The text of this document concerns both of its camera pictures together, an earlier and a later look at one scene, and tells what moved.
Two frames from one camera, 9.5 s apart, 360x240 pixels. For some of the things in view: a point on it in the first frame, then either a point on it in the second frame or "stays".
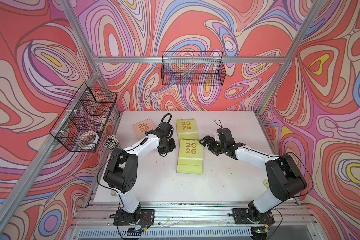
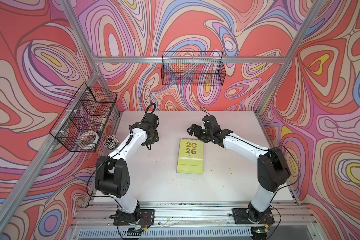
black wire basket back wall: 193,68 stays
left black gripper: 173,146 -> 156,138
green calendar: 187,129 -> 190,156
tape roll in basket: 88,139 stays
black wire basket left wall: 79,127 stays
